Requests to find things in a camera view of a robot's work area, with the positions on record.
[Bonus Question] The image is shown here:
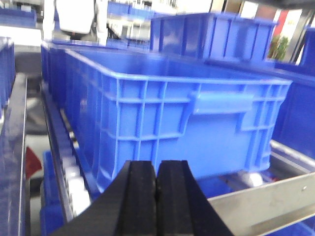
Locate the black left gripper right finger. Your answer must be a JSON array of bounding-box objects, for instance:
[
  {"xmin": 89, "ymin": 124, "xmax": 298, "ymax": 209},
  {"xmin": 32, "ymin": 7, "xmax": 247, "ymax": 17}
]
[{"xmin": 156, "ymin": 161, "xmax": 233, "ymax": 236}]

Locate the blue crate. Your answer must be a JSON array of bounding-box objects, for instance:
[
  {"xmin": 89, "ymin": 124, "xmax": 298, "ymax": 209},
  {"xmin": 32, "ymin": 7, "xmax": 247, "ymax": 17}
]
[
  {"xmin": 150, "ymin": 13, "xmax": 276, "ymax": 61},
  {"xmin": 0, "ymin": 36, "xmax": 15, "ymax": 118}
]

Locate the roller track rail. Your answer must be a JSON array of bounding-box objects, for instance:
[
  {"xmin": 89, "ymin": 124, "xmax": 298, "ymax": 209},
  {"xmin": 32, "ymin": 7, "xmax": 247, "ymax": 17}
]
[{"xmin": 40, "ymin": 82, "xmax": 99, "ymax": 223}]

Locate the blue crate far left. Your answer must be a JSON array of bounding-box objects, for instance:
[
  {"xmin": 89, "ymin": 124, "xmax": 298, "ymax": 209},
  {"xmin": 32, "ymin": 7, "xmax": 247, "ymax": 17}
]
[{"xmin": 0, "ymin": 36, "xmax": 15, "ymax": 118}]

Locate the blue crate behind right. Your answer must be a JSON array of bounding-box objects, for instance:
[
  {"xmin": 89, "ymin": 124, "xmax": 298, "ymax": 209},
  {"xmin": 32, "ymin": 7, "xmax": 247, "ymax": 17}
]
[{"xmin": 150, "ymin": 13, "xmax": 276, "ymax": 61}]

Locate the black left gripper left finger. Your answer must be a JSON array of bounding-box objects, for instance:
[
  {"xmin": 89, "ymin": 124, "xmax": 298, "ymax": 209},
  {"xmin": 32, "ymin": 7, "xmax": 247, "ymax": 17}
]
[{"xmin": 52, "ymin": 161, "xmax": 157, "ymax": 236}]

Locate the stainless steel shelf rail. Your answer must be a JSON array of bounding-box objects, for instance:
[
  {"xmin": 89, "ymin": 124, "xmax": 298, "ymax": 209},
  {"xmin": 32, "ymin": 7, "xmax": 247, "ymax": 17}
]
[{"xmin": 208, "ymin": 141, "xmax": 315, "ymax": 236}]

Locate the blue bin lower shelf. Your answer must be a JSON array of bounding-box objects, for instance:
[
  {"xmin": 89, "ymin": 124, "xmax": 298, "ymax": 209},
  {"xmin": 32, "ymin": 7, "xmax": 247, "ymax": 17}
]
[{"xmin": 39, "ymin": 150, "xmax": 64, "ymax": 236}]

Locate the large blue crate upper shelf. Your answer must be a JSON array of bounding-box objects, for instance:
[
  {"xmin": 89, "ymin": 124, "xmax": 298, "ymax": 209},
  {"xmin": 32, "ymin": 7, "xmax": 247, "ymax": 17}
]
[{"xmin": 42, "ymin": 43, "xmax": 291, "ymax": 191}]

